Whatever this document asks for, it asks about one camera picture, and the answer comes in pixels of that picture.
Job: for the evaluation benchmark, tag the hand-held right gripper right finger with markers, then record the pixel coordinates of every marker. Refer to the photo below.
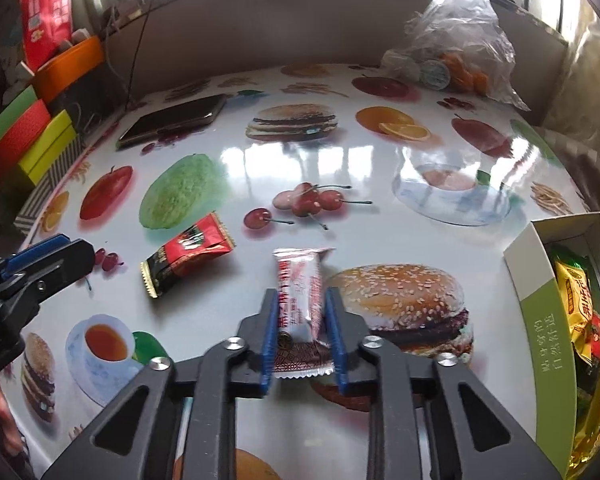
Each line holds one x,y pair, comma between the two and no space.
336,340

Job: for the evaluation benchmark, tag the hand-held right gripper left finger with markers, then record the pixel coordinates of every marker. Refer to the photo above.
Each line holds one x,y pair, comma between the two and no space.
267,340

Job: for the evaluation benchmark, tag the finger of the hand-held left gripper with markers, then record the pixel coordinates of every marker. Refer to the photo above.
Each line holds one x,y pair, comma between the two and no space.
35,255
70,260

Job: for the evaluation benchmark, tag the white and pink snack packet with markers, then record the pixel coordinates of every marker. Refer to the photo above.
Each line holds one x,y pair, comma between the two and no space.
300,285

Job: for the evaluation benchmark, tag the green cardboard box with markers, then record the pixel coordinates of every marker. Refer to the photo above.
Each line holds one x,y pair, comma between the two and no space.
545,340

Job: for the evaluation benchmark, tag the yellow peanut crisp packet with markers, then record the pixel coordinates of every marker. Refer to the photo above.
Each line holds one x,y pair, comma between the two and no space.
577,295

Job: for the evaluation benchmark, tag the large green snack packet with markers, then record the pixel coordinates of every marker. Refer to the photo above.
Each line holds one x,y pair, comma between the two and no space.
567,256

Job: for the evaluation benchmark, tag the long gold snack packet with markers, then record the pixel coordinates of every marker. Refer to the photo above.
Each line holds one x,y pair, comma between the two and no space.
595,420

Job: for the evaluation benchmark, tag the orange snacks in bag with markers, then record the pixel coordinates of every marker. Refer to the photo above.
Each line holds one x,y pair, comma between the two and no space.
465,75

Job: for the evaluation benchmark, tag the black and white striped box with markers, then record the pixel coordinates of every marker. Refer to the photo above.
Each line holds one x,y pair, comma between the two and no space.
47,195

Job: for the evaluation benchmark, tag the yellow-green box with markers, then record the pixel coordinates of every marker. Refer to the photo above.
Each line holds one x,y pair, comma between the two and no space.
47,147

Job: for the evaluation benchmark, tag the red textured box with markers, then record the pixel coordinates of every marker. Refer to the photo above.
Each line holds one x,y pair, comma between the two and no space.
15,145

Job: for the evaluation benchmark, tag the green lidded box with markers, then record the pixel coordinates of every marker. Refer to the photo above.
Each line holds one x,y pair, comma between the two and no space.
7,120

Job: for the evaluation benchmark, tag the black smartphone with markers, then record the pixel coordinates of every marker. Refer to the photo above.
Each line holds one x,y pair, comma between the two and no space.
172,120

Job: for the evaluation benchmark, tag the fruit printed tablecloth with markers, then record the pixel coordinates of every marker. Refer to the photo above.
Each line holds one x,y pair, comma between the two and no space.
260,160

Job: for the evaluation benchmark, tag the orange box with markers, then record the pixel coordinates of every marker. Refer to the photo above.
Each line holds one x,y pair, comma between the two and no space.
67,70

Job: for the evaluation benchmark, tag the large red packet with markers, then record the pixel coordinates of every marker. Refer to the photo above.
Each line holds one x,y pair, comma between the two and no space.
47,10

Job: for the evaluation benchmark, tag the jelly cup with teal lid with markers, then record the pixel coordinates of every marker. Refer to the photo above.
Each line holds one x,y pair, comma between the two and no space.
434,74

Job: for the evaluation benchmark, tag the clear plastic bag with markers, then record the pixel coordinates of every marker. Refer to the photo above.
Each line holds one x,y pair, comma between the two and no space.
460,20

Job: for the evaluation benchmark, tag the cream patterned curtain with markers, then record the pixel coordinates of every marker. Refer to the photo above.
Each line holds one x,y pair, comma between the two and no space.
590,85

